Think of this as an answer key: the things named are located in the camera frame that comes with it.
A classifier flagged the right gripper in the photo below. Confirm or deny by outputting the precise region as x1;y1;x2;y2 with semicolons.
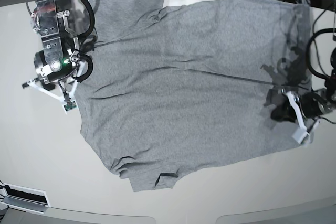
59;53;94;96

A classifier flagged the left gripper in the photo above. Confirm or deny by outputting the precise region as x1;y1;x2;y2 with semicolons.
270;89;328;122

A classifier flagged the grey t-shirt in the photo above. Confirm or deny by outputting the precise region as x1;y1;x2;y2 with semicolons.
76;0;311;192

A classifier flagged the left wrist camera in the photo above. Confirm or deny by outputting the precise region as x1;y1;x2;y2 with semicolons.
281;88;321;146

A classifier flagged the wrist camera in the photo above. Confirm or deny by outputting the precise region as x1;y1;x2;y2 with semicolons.
281;88;321;146
22;57;85;113

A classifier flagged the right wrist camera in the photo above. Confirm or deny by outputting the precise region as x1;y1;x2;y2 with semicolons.
22;57;85;113

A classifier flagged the white cable slot panel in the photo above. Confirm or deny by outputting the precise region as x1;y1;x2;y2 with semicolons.
1;182;51;214

